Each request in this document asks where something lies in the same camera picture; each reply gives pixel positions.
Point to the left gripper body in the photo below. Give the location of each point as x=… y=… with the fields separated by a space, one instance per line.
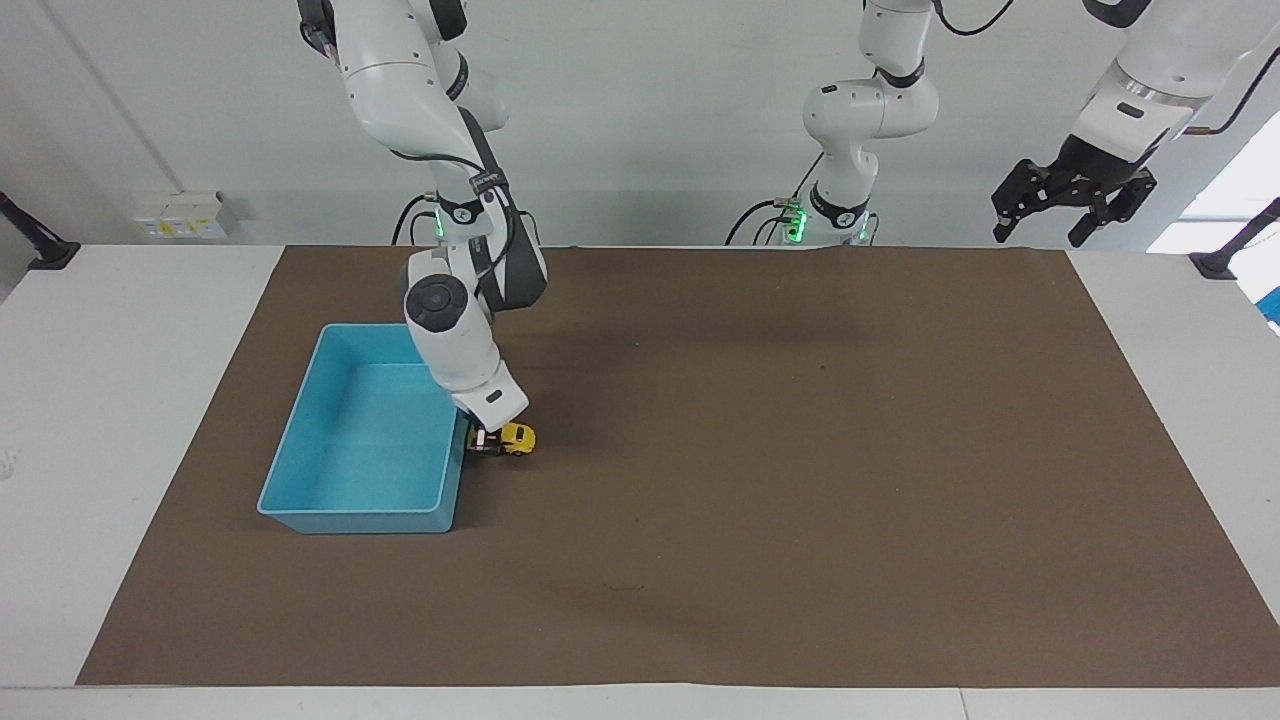
x=1088 y=165

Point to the light blue plastic bin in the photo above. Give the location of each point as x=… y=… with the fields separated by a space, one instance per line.
x=370 y=450

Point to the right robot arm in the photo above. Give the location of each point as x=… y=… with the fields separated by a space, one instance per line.
x=455 y=340

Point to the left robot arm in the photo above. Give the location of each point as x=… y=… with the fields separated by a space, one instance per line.
x=850 y=110

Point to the yellow toy beetle car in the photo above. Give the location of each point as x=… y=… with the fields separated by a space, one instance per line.
x=518 y=438

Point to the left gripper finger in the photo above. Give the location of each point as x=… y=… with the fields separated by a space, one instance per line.
x=1018 y=192
x=1118 y=203

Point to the white wall socket box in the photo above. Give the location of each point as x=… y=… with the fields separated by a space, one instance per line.
x=182 y=216

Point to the black stand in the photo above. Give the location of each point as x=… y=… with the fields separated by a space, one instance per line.
x=40 y=245
x=1230 y=250

